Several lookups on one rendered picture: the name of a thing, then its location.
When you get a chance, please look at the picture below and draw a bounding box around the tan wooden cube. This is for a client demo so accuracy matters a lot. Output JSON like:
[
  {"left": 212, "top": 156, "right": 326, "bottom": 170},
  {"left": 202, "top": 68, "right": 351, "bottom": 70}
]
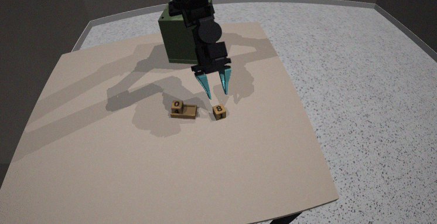
[
  {"left": 171, "top": 100, "right": 184, "bottom": 114},
  {"left": 213, "top": 104, "right": 226, "bottom": 120}
]

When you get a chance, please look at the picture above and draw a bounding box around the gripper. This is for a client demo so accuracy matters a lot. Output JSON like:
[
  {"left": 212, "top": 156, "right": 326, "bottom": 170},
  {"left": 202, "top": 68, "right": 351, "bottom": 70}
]
[{"left": 191, "top": 64, "right": 231, "bottom": 99}]

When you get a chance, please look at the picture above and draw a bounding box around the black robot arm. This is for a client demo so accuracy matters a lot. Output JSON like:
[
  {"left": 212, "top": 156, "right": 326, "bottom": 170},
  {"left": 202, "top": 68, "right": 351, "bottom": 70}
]
[{"left": 169, "top": 0, "right": 228, "bottom": 68}]

